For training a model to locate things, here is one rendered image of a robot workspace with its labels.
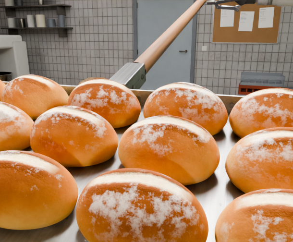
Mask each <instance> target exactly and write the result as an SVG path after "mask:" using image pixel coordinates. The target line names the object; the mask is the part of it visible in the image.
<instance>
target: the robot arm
mask: <svg viewBox="0 0 293 242"><path fill-rule="evenodd" d="M232 1H235V2H236V3H237V4H239V5H236V6H225V5H219V4H221V3H227V2H232ZM206 2H207V5H215V6H216V9H224V10H234V11H237V12H238V11H239V9H240V7H241V6H242V5H244V4H255V3H256V2H257V5H276V6H281V7H288V6H293V0H217V1H215V0H207V1H206Z"/></svg>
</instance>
